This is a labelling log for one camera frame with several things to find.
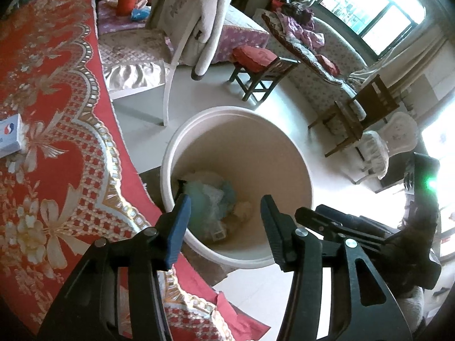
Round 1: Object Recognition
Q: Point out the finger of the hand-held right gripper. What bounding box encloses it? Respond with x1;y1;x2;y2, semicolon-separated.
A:
294;206;389;253
316;203;399;237

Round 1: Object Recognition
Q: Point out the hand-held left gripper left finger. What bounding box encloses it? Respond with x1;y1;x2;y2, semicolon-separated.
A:
37;194;193;341

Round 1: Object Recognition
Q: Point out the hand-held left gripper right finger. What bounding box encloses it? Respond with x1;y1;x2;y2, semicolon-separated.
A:
260;195;415;341

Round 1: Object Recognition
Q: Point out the teal plastic bag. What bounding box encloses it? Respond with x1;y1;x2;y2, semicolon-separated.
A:
185;181;237;235

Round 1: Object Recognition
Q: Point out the yellowish paper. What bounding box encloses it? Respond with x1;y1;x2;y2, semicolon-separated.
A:
231;202;255;221

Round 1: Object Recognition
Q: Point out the white plastic bucket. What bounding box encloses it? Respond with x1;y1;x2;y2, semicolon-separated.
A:
160;107;315;269

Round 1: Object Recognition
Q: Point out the white medicine box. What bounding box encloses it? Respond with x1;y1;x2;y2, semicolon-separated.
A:
0;115;24;158

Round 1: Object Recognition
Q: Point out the white ornate chair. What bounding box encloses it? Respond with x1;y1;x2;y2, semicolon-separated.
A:
353;112;418;185

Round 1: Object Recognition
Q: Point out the bright glass door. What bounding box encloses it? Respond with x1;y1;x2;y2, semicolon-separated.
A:
421;114;455;256

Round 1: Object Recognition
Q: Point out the brown wooden chair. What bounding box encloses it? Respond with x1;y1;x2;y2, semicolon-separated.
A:
307;74;400;159

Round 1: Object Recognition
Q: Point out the floral sofa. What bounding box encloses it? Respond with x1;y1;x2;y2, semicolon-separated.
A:
261;7;370;121

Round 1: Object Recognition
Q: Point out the red floral tablecloth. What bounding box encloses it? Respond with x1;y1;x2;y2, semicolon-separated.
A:
0;0;271;341

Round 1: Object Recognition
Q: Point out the white radiator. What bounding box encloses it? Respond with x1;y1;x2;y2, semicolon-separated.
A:
400;71;445;118

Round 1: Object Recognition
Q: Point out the red sofa cushion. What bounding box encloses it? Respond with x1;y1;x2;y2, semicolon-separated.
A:
315;54;340;76

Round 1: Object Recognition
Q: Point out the small dark wooden stool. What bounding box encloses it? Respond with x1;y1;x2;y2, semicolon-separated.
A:
227;57;301;105

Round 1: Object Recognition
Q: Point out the red stool cushion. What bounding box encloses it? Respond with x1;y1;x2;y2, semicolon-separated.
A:
232;45;278;72

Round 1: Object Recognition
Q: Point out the pile of pink clothes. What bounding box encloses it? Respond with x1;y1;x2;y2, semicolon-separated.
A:
272;2;326;48

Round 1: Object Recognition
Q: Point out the purple floral covered table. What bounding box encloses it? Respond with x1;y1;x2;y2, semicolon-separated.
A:
97;0;270;65

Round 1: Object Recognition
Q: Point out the beige coat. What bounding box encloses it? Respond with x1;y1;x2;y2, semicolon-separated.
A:
151;0;244;80

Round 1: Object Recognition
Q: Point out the large window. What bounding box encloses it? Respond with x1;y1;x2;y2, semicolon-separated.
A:
315;0;427;55

